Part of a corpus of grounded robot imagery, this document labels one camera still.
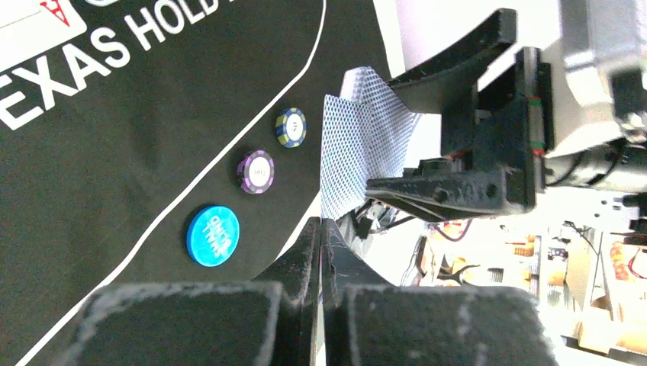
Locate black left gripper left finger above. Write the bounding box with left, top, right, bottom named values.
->
left=55, top=217, right=320, bottom=365

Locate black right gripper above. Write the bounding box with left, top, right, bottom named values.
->
left=365, top=8, right=552, bottom=223

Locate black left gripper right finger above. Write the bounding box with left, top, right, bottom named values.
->
left=320, top=219, right=556, bottom=365

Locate blue round button chip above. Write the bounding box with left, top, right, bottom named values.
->
left=186, top=205, right=240, bottom=268

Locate blue yellow chip bottom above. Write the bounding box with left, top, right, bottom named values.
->
left=275, top=108, right=307, bottom=148

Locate purple chip bottom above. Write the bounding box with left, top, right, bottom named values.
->
left=237, top=149, right=275, bottom=194

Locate blue card deck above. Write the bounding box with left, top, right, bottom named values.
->
left=340, top=66, right=421, bottom=169

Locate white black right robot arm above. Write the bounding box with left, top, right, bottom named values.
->
left=366, top=1, right=646, bottom=223

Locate black poker felt mat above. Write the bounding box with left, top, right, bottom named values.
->
left=1, top=1, right=388, bottom=365

